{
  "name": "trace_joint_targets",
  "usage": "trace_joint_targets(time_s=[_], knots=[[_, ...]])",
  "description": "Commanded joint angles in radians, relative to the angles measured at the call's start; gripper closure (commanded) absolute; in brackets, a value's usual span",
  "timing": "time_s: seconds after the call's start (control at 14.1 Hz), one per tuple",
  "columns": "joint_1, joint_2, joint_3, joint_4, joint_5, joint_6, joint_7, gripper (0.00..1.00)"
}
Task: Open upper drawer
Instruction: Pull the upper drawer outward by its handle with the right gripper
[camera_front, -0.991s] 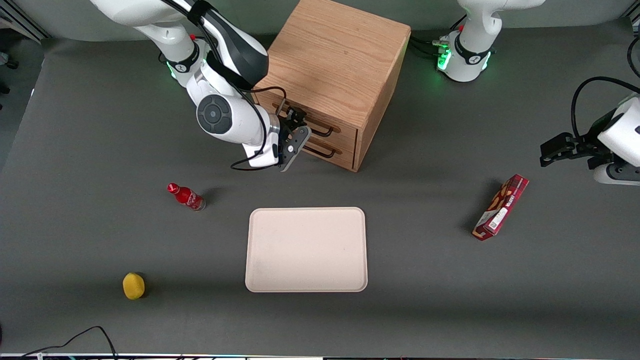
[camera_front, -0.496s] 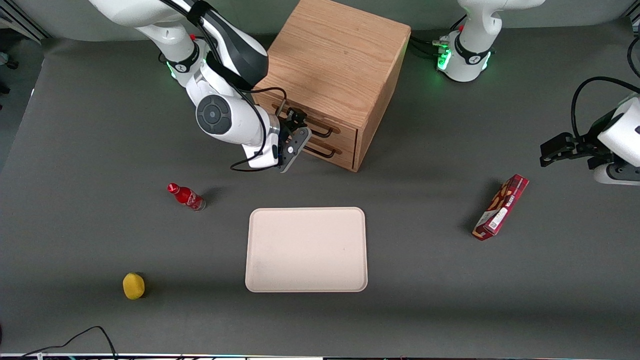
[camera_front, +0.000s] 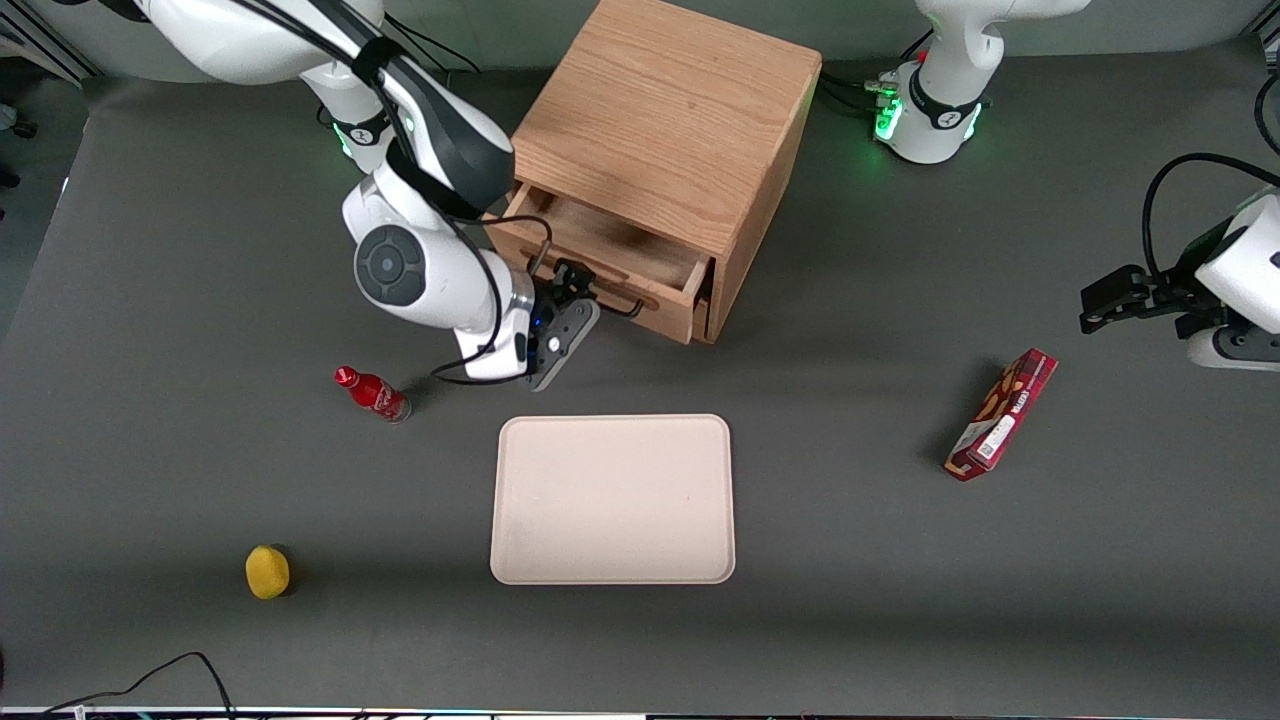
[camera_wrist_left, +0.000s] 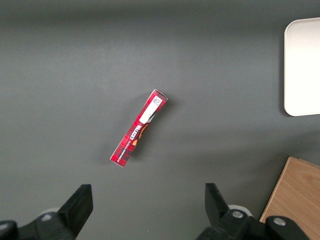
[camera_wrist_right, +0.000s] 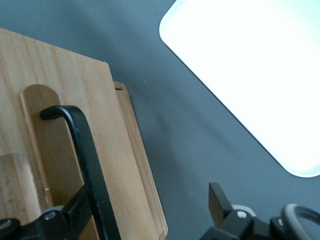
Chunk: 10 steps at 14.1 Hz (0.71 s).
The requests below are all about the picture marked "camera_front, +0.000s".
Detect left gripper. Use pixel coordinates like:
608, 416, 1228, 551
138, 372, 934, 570
1079, 193, 1280, 343

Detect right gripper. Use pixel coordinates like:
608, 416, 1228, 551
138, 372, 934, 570
452, 259, 597, 384

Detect black metal drawer handle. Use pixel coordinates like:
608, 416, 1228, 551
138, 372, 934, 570
520, 245, 647, 320

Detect wooden drawer with shallow front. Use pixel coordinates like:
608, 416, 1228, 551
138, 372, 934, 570
484, 182, 717, 346

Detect oak wooden drawer cabinet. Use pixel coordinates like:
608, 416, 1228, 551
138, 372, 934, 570
505, 0, 823, 346

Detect red snack box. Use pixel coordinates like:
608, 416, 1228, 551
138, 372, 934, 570
944, 347, 1060, 484

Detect red soda bottle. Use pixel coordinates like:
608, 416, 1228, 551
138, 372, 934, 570
333, 366, 413, 425

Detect beige plastic tray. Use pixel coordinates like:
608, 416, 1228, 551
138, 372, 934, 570
489, 413, 737, 587

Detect yellow lemon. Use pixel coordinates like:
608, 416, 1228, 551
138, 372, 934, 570
245, 545, 292, 601

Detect black right arm wrist cable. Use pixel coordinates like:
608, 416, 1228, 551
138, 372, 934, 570
230, 0, 554, 387

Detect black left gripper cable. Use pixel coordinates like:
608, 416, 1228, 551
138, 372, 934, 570
1143, 152, 1280, 283

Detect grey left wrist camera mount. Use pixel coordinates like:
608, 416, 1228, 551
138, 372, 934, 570
1186, 324, 1280, 373

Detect black cable at frame edge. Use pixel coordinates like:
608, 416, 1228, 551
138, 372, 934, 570
1254, 70, 1280, 158

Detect black right arm base cables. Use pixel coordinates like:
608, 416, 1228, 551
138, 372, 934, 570
384, 14, 482, 76

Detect black arm base cables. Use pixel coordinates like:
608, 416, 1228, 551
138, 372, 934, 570
818, 28, 935, 117
384, 14, 482, 76

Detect black left arm base cables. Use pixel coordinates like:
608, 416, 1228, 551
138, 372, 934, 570
818, 28, 935, 117

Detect black cable on table edge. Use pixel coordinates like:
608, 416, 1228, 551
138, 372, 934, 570
42, 651, 237, 720

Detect metal frame rail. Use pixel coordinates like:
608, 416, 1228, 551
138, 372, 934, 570
0, 0, 101, 89

